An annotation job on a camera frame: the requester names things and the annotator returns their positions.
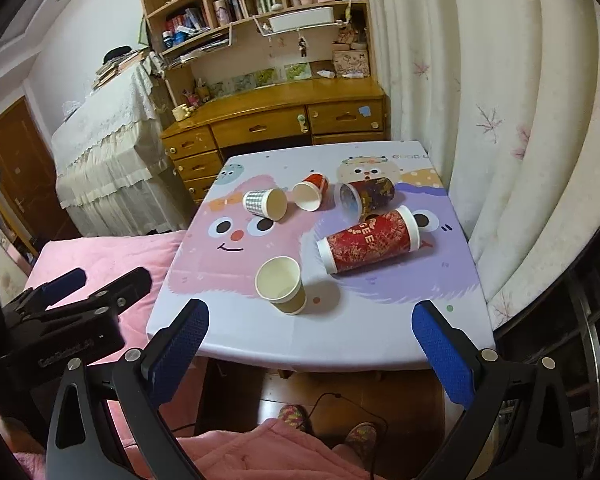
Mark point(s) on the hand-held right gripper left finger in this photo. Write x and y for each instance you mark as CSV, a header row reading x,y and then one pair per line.
x,y
181,350

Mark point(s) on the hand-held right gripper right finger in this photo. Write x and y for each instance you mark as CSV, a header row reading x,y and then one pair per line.
x,y
442,355

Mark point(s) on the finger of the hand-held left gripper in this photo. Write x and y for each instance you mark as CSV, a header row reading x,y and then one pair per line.
x,y
62,282
127,285

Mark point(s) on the beige paper cup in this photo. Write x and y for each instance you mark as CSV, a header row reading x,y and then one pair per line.
x,y
291,302

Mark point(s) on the large red lidded cup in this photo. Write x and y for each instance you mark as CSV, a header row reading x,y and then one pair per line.
x,y
370,245

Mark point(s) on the checked paper cup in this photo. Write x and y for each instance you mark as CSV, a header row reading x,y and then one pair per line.
x,y
255,202

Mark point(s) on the dark red patterned cup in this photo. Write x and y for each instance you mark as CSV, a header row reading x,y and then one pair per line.
x,y
375,194

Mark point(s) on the small red paper cup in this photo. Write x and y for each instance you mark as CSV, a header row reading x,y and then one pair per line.
x,y
316,182

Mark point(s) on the cartoon printed tablecloth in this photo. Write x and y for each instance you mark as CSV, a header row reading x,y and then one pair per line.
x,y
380,320

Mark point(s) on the colourful knit slipper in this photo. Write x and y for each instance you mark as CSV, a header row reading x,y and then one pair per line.
x,y
292,415
360,437

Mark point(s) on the person's pink robe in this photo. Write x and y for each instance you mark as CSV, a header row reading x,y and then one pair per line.
x,y
260,452

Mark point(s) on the brown wooden door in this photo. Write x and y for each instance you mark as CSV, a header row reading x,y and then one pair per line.
x,y
15,160

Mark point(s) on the metal rack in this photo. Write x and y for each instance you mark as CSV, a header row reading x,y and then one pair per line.
x,y
592,360

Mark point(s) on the lace covered cabinet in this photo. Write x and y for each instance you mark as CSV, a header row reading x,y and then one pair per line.
x,y
110,135

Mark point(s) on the yellow mug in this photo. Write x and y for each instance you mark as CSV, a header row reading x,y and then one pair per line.
x,y
180,111

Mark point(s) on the wooden desk with drawers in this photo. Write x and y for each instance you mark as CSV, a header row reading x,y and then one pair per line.
x,y
260,127

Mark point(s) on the stack of books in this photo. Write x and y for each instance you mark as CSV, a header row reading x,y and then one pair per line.
x,y
112,72

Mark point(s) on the black hat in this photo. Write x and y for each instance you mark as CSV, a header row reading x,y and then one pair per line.
x,y
117,52

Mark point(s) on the pile of papers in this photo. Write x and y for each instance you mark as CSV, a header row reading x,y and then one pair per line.
x,y
195,47

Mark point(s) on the white tube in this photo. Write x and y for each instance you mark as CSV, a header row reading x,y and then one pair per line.
x,y
325,74

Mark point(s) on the white flowered curtain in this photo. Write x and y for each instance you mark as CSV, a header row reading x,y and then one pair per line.
x,y
480,60

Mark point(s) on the patterned storage box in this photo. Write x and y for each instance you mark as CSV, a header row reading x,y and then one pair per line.
x,y
350,62

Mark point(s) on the white plastic basket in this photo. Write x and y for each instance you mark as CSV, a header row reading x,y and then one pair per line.
x,y
300,20

